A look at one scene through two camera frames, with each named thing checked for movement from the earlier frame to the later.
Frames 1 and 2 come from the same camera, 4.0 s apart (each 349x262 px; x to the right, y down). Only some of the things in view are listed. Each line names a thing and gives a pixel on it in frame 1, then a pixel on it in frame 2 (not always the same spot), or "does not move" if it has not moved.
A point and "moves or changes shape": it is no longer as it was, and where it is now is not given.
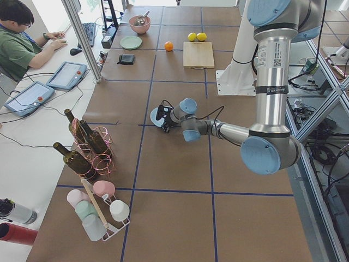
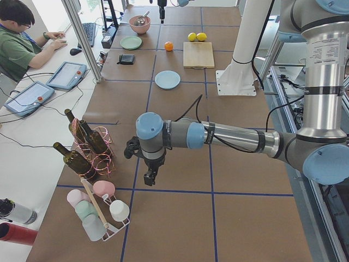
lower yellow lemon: x=192 y=36 does not move
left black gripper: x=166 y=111 to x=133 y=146
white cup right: x=119 y=210 does not move
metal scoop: x=140 y=21 does not move
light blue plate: x=158 y=123 moves or changes shape
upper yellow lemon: x=201 y=36 does not move
